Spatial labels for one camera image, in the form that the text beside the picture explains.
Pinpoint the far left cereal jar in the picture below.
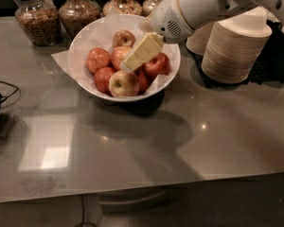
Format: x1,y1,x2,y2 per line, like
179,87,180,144
15,0,62,46

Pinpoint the black mat under bowls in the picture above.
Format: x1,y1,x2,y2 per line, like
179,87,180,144
191,20,284,88

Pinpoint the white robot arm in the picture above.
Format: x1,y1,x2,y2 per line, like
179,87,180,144
120,0,284,73

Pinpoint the front paper bowl stack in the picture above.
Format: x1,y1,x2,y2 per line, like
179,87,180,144
201,7,272,84

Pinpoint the paper bowl stack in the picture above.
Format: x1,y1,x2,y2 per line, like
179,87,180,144
186,22,215,56
201,7,272,84

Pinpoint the top red yellow apple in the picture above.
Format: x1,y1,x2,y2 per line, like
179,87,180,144
113,29,136,47

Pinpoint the lower right red apple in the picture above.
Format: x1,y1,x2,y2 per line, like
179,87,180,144
136,70,150,95

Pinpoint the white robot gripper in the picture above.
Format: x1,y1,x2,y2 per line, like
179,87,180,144
120,0,194,73

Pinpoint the front left red apple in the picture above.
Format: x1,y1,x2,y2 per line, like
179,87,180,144
94,67,115,94

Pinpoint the white ceramic bowl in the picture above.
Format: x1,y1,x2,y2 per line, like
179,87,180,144
67,13,182,103

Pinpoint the rear paper bowl stack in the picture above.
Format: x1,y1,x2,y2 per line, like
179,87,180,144
186,22,215,56

